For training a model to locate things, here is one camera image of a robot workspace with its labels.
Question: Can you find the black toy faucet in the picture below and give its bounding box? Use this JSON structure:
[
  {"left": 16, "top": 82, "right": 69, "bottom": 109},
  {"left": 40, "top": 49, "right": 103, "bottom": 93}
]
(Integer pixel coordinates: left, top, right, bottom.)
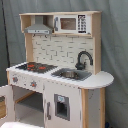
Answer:
[{"left": 75, "top": 51, "right": 93, "bottom": 70}]

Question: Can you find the white toy microwave door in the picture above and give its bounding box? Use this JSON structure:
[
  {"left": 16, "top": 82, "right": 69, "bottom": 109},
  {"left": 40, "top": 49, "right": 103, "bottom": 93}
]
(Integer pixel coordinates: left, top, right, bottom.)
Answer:
[{"left": 54, "top": 15, "right": 78, "bottom": 33}]

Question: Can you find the white open oven door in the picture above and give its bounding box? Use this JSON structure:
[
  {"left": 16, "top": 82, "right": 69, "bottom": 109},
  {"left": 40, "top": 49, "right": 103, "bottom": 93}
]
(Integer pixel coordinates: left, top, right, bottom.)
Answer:
[{"left": 0, "top": 85, "right": 15, "bottom": 126}]

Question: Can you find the right red stove knob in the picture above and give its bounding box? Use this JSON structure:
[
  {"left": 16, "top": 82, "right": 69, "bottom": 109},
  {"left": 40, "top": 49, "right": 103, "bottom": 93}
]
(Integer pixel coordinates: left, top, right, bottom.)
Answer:
[{"left": 30, "top": 81, "right": 37, "bottom": 87}]

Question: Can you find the left red stove knob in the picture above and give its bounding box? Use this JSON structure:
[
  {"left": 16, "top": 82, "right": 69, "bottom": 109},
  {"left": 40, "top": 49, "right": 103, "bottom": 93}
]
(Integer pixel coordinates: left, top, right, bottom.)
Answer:
[{"left": 12, "top": 76, "right": 19, "bottom": 84}]

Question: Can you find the grey toy sink basin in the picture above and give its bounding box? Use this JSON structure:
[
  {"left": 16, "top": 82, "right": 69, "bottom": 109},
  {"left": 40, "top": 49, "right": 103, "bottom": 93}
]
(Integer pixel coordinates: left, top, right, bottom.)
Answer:
[{"left": 52, "top": 68, "right": 92, "bottom": 81}]

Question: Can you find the white fridge door with dispenser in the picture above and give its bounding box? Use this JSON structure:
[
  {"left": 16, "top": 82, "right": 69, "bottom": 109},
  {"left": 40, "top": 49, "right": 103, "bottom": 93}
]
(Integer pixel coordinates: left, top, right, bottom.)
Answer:
[{"left": 44, "top": 81, "right": 82, "bottom": 128}]

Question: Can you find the black microwave keypad panel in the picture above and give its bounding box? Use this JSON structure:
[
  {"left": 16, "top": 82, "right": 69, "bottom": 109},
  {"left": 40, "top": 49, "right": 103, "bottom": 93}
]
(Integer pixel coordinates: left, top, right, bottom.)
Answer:
[{"left": 78, "top": 15, "right": 86, "bottom": 33}]

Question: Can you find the white wooden toy kitchen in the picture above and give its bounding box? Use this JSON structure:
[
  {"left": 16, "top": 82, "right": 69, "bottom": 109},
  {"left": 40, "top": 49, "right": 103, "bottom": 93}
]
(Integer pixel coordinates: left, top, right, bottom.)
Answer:
[{"left": 7, "top": 11, "right": 114, "bottom": 128}]

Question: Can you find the black toy stovetop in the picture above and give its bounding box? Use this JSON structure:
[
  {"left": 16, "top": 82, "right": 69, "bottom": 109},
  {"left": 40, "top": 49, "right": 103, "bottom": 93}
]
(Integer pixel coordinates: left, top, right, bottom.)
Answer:
[{"left": 18, "top": 62, "right": 55, "bottom": 73}]

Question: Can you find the grey range hood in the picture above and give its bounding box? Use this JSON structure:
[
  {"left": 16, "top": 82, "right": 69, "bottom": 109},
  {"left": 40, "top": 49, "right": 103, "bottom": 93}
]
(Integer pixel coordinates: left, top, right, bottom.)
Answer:
[{"left": 24, "top": 15, "right": 54, "bottom": 36}]

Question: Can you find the red stove knob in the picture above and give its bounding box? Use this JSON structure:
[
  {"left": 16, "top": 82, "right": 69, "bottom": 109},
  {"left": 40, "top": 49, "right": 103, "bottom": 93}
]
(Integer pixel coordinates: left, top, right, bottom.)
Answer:
[
  {"left": 12, "top": 76, "right": 19, "bottom": 84},
  {"left": 30, "top": 81, "right": 37, "bottom": 87}
]

